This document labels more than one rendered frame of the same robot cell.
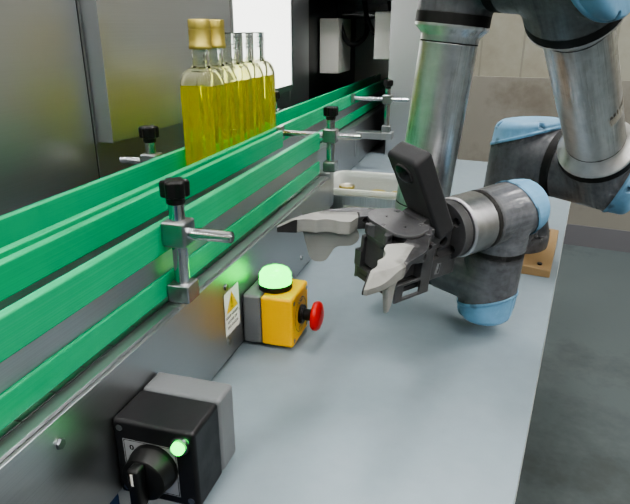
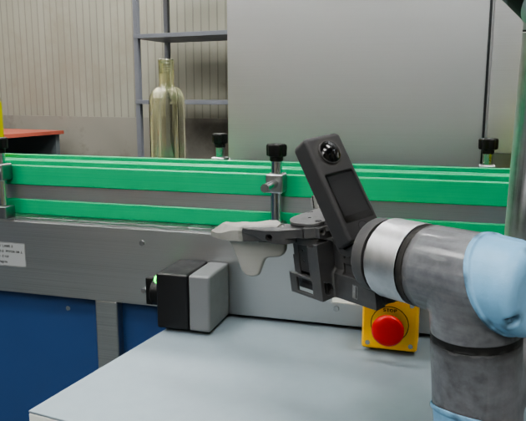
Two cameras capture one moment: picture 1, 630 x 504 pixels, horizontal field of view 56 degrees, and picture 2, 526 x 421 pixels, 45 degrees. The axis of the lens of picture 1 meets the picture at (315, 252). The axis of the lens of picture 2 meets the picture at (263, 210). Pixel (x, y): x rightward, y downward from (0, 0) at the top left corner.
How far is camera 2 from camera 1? 0.93 m
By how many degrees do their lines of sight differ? 86
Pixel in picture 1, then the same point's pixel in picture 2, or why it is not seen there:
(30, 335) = (152, 186)
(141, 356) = (213, 241)
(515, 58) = not seen: outside the picture
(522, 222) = (436, 284)
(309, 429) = (237, 358)
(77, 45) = (480, 65)
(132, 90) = not seen: outside the picture
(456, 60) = not seen: outside the picture
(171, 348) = not seen: hidden behind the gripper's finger
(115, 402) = (184, 252)
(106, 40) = (500, 60)
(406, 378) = (324, 403)
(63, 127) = (442, 131)
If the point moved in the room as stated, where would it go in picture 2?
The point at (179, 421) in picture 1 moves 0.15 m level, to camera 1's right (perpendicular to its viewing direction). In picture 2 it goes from (169, 269) to (151, 304)
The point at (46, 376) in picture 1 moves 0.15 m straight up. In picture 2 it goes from (157, 212) to (154, 113)
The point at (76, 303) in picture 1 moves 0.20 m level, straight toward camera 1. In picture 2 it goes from (184, 186) to (43, 195)
